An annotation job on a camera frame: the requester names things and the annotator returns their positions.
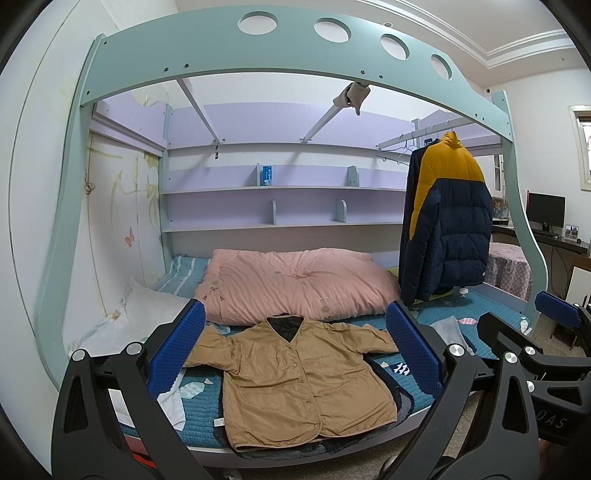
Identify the teal bunk bed frame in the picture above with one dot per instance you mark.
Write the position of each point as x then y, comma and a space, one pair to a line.
184, 46

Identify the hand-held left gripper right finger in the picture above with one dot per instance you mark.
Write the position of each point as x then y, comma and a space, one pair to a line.
413, 346

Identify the colourful picture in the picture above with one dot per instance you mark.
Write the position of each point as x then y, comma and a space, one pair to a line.
499, 207

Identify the white flower-print wardrobe door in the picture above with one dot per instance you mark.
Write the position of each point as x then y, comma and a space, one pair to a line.
115, 207

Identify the tan jacket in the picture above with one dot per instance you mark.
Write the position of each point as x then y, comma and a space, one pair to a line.
286, 383

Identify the blue box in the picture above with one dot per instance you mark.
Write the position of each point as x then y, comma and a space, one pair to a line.
267, 175

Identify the white pillow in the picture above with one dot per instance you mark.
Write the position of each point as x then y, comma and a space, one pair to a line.
147, 309

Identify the pink checkered blanket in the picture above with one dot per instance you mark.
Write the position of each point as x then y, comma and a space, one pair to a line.
508, 272

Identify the small photo frame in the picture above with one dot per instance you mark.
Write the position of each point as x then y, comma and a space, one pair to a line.
571, 231

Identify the window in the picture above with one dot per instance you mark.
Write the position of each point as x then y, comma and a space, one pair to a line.
582, 147

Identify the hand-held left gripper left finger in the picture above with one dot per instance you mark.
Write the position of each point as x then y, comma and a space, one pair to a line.
178, 350

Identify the pink quilt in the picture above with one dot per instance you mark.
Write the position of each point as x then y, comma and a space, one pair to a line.
295, 281

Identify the yellow and navy puffer jacket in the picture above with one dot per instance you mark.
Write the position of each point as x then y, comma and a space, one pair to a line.
457, 221

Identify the black monitor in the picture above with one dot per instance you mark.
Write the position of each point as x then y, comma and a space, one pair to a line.
545, 210

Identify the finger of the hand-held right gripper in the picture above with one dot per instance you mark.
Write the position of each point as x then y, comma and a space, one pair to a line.
498, 332
556, 308

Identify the white cloth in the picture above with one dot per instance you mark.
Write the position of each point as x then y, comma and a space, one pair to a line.
173, 408

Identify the white clothes rail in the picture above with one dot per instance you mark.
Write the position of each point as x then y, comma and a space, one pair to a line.
406, 137

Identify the light grey cloth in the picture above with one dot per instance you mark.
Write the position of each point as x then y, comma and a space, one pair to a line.
445, 328

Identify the red object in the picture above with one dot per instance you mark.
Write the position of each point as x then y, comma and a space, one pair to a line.
141, 461

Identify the butterfly sticker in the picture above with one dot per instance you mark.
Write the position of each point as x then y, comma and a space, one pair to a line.
128, 237

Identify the grey hanging cloth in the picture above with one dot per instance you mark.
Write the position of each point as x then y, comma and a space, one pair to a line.
353, 94

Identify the white cabinet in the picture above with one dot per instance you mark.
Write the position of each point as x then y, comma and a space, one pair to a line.
579, 286

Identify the dark desk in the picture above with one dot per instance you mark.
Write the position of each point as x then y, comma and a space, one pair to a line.
572, 244

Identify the purple shelf unit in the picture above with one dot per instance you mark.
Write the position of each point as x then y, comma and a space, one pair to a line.
300, 212

